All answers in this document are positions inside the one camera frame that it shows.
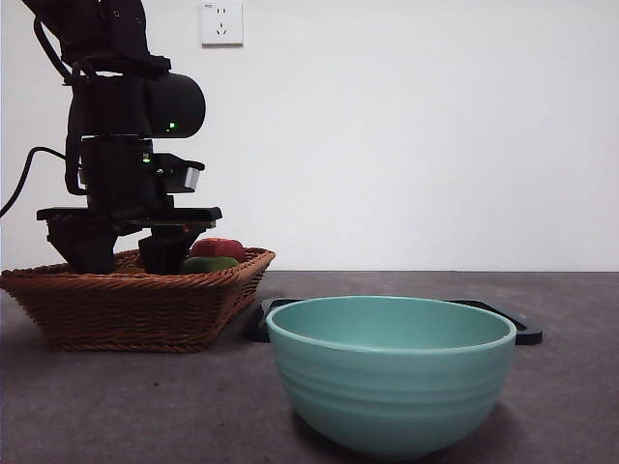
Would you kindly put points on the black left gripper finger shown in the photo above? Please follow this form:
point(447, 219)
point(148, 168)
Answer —
point(164, 251)
point(89, 249)

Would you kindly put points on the teal ribbed bowl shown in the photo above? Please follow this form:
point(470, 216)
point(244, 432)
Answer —
point(392, 391)

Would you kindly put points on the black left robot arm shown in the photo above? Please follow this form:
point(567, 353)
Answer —
point(121, 106)

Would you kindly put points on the green avocado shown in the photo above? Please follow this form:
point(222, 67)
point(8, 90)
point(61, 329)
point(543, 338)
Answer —
point(210, 265)

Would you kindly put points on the red apple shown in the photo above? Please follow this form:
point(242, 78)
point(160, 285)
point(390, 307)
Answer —
point(220, 249)

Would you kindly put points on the brown wicker basket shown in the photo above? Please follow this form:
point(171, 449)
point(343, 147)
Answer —
point(130, 314)

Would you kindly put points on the black rectangular tray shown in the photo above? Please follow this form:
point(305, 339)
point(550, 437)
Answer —
point(528, 333)

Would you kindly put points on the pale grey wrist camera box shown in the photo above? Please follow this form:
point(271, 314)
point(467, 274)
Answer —
point(192, 177)

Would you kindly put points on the white wall power socket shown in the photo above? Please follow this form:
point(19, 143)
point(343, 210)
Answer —
point(222, 26)

